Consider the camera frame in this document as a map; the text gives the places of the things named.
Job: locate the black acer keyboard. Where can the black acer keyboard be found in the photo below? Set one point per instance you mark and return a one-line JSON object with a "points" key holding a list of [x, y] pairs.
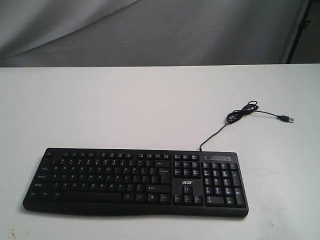
{"points": [[124, 182]]}

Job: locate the grey backdrop cloth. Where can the grey backdrop cloth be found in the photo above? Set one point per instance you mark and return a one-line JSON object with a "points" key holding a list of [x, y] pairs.
{"points": [[135, 33]]}

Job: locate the black stand pole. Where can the black stand pole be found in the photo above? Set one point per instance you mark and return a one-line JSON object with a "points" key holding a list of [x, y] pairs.
{"points": [[302, 25]]}

